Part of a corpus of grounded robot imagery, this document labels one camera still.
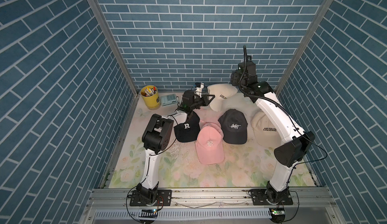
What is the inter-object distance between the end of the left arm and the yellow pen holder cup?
31 centimetres

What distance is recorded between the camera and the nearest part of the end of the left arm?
31.1 inches

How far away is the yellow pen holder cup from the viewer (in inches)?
40.8
